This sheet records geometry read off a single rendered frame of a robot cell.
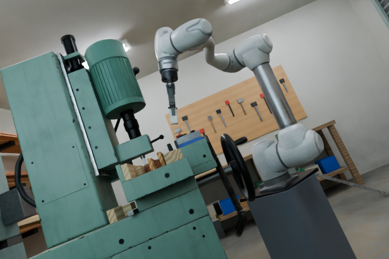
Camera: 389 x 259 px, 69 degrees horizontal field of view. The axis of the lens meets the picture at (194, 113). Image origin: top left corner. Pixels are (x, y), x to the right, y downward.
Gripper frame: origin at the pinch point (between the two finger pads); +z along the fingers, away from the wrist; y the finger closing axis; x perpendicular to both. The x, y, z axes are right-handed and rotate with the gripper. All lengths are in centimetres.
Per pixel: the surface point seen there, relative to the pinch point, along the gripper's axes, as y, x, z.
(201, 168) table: 12.3, 8.6, 24.0
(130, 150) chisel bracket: 6.2, -18.3, 13.4
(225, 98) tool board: -312, 70, -93
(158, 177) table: 33.3, -5.0, 26.1
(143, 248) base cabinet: 24, -12, 47
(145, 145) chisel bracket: 6.2, -12.4, 12.2
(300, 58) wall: -294, 194, -138
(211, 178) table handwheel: 4.3, 12.4, 28.2
